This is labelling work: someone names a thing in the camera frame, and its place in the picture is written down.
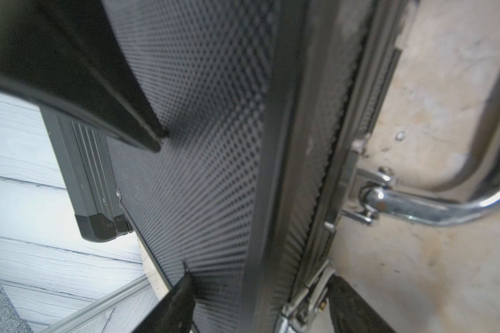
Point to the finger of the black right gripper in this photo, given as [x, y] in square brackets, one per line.
[64, 55]

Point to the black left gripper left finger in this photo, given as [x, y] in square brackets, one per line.
[175, 311]

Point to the black poker case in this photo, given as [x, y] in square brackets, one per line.
[269, 106]
[84, 160]

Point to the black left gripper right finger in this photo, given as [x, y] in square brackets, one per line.
[350, 313]

